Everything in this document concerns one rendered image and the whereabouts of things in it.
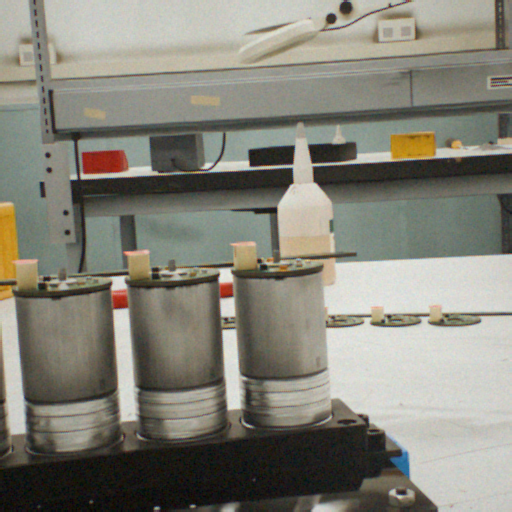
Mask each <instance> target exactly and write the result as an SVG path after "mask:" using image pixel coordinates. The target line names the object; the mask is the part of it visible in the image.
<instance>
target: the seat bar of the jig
mask: <svg viewBox="0 0 512 512"><path fill-rule="evenodd" d="M331 416H332V419H331V420H330V421H328V422H326V423H324V424H321V425H318V426H314V427H309V428H302V429H294V430H261V429H254V428H248V427H245V426H243V425H241V412H240V409H230V410H229V425H230V429H229V430H228V431H226V432H223V433H221V434H219V435H216V436H212V437H208V439H204V440H197V441H190V442H179V443H159V442H149V441H144V440H141V439H138V438H137V431H136V420H131V421H122V432H123V434H122V435H123V441H122V442H120V443H118V445H116V446H114V447H110V448H107V449H104V450H100V451H96V452H90V453H84V454H83V455H77V456H64V457H48V456H37V455H32V454H29V453H27V449H26V448H27V446H26V437H25V433H20V434H11V441H12V453H11V454H9V455H8V456H7V457H5V458H3V459H1V460H0V508H2V507H12V506H14V505H21V504H30V503H39V502H48V501H57V500H61V499H66V498H76V497H84V496H94V495H103V494H111V493H112V492H120V491H130V490H139V489H148V488H157V487H166V485H175V484H184V483H193V482H202V481H211V480H220V479H229V478H238V477H246V475H256V474H265V473H273V472H283V471H291V470H300V469H309V468H318V467H328V466H336V465H345V464H354V463H363V462H368V461H369V452H368V433H367V423H366V422H365V421H364V420H363V419H361V418H360V417H358V416H357V415H356V413H355V412H354V411H352V410H351V408H350V407H348V406H347V405H346V404H345V403H344V402H343V401H342V400H341V399H339V398H335V399H331Z"/></svg>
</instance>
